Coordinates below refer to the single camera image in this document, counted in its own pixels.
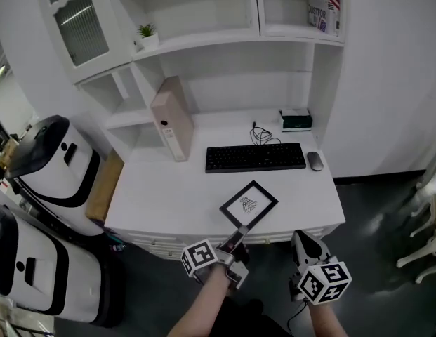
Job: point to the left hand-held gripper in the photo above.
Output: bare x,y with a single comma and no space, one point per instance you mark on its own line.
200,256

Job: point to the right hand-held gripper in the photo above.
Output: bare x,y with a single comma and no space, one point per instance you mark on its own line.
324,283

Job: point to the black framed picture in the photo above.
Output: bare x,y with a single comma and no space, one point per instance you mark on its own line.
249,204

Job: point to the person's left forearm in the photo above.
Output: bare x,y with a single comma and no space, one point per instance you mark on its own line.
200,307

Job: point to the person's right forearm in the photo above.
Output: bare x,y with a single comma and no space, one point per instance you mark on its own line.
326,319

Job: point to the white desk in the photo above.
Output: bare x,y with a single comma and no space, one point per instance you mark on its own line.
175,195

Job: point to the grey computer mouse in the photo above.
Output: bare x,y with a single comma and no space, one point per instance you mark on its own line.
315,160

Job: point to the white desk hutch shelving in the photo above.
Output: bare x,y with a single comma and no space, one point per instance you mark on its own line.
221,54

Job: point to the person's black clothing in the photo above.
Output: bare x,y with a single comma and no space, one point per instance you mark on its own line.
245,319

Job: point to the black keyboard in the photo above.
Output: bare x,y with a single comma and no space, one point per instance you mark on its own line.
254,157

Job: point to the green and white tissue box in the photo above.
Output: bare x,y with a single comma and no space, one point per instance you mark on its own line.
296,120

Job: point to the beige file binder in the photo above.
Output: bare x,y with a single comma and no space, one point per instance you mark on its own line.
172,118

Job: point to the brown cardboard box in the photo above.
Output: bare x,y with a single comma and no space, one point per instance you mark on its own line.
105,188

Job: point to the white and black service robot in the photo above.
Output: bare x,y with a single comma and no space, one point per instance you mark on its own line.
45,269
56,174

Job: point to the small potted green plant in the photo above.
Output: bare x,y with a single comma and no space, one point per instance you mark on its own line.
147,37

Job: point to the printed decorative book box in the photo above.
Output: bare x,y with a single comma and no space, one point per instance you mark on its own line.
323,5

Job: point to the white glass cabinet door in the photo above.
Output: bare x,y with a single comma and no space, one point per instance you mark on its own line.
82,26

